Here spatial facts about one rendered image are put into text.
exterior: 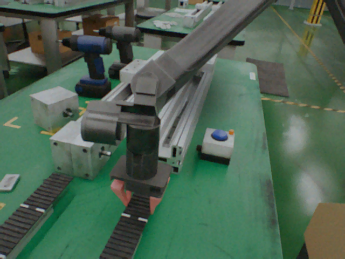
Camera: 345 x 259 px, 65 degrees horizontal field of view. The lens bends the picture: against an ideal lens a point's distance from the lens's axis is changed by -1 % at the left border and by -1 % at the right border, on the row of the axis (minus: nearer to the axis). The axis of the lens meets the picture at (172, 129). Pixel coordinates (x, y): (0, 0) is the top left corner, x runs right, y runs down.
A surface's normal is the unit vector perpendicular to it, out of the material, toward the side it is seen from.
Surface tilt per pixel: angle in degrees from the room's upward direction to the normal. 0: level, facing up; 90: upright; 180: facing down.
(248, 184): 0
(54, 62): 90
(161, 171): 0
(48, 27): 90
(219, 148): 90
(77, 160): 90
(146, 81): 47
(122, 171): 0
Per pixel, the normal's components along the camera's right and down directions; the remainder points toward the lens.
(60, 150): -0.23, 0.48
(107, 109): -0.01, -0.22
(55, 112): 0.82, 0.35
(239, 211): 0.08, -0.86
